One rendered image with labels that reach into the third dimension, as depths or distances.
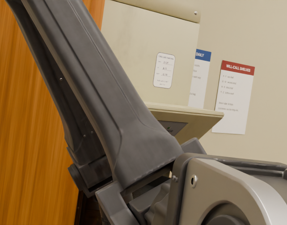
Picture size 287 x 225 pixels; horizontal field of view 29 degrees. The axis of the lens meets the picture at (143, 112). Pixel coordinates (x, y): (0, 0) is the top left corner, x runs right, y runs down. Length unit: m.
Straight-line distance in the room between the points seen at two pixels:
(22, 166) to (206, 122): 0.42
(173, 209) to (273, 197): 0.10
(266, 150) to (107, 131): 1.99
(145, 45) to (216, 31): 0.87
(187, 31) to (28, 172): 0.50
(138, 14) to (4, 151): 0.41
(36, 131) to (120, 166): 0.66
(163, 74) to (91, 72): 0.80
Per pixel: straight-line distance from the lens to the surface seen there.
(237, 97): 2.23
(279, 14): 2.42
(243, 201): 0.28
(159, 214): 0.39
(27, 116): 1.16
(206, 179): 0.32
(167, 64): 1.30
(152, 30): 1.26
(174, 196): 0.36
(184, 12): 1.33
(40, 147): 1.12
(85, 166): 0.85
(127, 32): 1.21
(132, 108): 0.49
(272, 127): 2.46
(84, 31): 0.52
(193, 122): 1.24
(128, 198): 0.91
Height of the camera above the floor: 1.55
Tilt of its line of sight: 3 degrees down
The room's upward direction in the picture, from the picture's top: 8 degrees clockwise
